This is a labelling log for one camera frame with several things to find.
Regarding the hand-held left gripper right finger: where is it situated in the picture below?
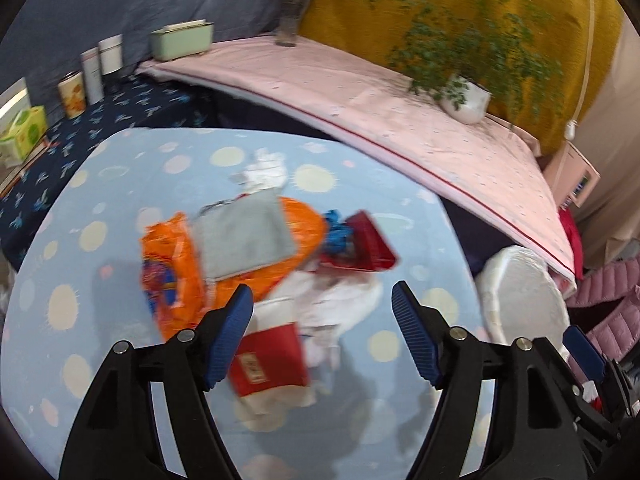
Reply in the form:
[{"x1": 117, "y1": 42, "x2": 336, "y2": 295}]
[{"x1": 391, "y1": 281, "x2": 588, "y2": 480}]

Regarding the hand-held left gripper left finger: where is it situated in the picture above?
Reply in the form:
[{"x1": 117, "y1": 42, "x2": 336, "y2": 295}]
[{"x1": 59, "y1": 284, "x2": 254, "y2": 480}]

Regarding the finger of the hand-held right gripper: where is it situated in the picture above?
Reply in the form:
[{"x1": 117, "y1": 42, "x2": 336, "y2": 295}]
[{"x1": 562, "y1": 325, "x2": 640, "y2": 441}]

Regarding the red paper cup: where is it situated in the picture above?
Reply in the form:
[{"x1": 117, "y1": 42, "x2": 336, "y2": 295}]
[{"x1": 227, "y1": 296, "x2": 316, "y2": 406}]

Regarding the bin with white plastic liner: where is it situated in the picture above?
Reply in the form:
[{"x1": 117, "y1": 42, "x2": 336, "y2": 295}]
[{"x1": 474, "y1": 245, "x2": 571, "y2": 361}]

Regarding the grey fabric pouch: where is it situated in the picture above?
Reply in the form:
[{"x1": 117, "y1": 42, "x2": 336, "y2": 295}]
[{"x1": 192, "y1": 189, "x2": 296, "y2": 281}]

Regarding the red cardboard box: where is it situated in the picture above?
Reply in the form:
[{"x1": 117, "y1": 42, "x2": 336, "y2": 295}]
[{"x1": 320, "y1": 211, "x2": 398, "y2": 273}]

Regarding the orange plastic bag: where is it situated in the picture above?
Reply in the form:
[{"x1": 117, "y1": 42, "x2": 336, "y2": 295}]
[{"x1": 140, "y1": 196, "x2": 328, "y2": 341}]

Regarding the pink down jacket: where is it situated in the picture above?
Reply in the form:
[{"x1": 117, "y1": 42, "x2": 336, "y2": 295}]
[{"x1": 565, "y1": 255, "x2": 640, "y2": 376}]

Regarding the red cushion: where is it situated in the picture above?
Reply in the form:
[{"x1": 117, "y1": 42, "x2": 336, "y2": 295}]
[{"x1": 557, "y1": 207, "x2": 583, "y2": 281}]

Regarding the light blue spotted tablecloth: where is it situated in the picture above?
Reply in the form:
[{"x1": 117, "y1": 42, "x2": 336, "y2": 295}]
[{"x1": 2, "y1": 127, "x2": 493, "y2": 480}]

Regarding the pink appliance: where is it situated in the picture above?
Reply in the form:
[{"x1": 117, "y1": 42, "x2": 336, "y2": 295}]
[{"x1": 542, "y1": 140, "x2": 601, "y2": 208}]

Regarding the beige curtain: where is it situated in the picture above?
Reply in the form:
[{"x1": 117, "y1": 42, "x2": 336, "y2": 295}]
[{"x1": 575, "y1": 20, "x2": 640, "y2": 271}]

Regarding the green plant in white pot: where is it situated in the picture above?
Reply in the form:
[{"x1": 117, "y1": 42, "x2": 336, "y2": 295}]
[{"x1": 367, "y1": 0, "x2": 566, "y2": 126}]

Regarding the navy printed cloth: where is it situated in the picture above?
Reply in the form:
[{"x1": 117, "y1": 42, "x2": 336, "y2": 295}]
[{"x1": 0, "y1": 75, "x2": 216, "y2": 261}]

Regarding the pink blanket with red stripe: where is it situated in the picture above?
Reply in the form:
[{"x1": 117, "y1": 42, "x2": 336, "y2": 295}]
[{"x1": 135, "y1": 35, "x2": 578, "y2": 281}]

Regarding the yellow printed can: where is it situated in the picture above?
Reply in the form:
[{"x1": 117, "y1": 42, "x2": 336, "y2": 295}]
[{"x1": 56, "y1": 71, "x2": 87, "y2": 120}]

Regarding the green tissue pack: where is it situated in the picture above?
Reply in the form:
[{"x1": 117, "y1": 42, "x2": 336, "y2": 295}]
[{"x1": 0, "y1": 106, "x2": 48, "y2": 167}]

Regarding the white canister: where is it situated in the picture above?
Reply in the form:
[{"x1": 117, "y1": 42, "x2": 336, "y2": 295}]
[
  {"x1": 98, "y1": 34, "x2": 124, "y2": 76},
  {"x1": 80, "y1": 47, "x2": 105, "y2": 106}
]

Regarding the pale green tissue box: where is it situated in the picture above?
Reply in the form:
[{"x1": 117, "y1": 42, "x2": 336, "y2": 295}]
[{"x1": 150, "y1": 19, "x2": 215, "y2": 62}]

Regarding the glass vase with red flowers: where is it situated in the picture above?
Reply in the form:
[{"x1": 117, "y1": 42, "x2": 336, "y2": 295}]
[{"x1": 270, "y1": 0, "x2": 333, "y2": 48}]

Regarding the mustard yellow cloth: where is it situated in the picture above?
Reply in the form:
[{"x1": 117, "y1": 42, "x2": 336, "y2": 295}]
[{"x1": 300, "y1": 0, "x2": 623, "y2": 156}]

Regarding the blue grey cloth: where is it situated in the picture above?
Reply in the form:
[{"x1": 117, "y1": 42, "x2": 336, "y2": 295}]
[{"x1": 10, "y1": 0, "x2": 281, "y2": 106}]

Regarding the white cable with switch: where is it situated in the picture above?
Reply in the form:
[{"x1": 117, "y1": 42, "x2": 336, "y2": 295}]
[{"x1": 565, "y1": 0, "x2": 598, "y2": 141}]

